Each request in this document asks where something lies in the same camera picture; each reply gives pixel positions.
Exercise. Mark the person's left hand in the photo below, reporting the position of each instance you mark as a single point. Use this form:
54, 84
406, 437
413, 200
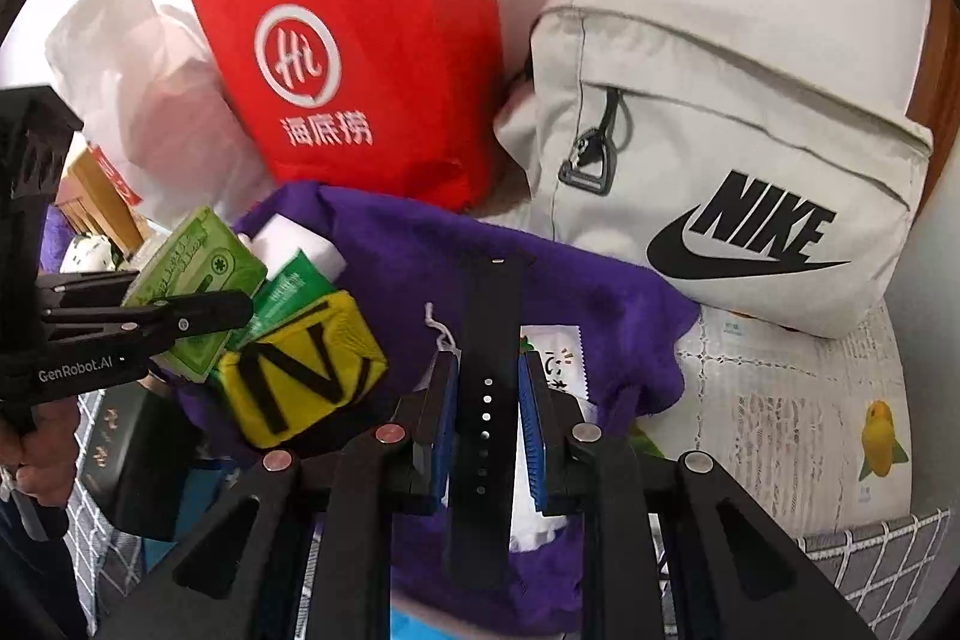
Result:
49, 452

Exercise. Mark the brown wooden door frame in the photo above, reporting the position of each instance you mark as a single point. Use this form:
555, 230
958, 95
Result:
941, 63

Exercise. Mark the dark tin box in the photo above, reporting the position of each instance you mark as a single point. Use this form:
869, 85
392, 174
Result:
127, 460

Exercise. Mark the purple towel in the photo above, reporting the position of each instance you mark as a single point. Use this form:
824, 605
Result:
390, 250

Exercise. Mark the wooden headboard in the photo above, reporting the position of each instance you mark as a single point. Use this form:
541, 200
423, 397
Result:
105, 197

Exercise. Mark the grey waist bag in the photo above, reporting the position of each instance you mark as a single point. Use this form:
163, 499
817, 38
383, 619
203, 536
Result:
712, 123

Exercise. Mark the white plastic shopping bag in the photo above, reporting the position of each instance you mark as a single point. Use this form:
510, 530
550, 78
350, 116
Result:
150, 108

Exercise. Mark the green sachet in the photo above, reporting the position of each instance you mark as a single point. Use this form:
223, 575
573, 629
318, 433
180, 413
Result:
289, 295

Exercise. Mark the grey checkered blanket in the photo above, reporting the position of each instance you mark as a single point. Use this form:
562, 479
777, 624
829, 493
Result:
877, 557

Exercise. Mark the white wipe sachet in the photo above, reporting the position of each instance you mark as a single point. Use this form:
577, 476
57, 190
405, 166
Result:
559, 362

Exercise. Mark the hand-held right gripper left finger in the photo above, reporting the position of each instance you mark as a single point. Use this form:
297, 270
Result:
442, 430

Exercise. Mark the purple plush toy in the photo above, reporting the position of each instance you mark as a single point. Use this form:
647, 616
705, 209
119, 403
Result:
51, 235

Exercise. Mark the white foam block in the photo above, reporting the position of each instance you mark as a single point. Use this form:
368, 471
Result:
300, 239

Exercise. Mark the white dotted pillow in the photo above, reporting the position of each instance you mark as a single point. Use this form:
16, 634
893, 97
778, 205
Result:
86, 254

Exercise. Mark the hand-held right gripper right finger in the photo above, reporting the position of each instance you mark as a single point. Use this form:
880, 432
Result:
534, 437

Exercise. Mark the white glove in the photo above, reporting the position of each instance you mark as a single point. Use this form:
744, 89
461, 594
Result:
544, 527

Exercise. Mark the red paper bag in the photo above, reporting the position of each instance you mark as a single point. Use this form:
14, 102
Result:
352, 10

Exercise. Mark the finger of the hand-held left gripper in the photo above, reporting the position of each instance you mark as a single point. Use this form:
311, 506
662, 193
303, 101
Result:
202, 317
82, 291

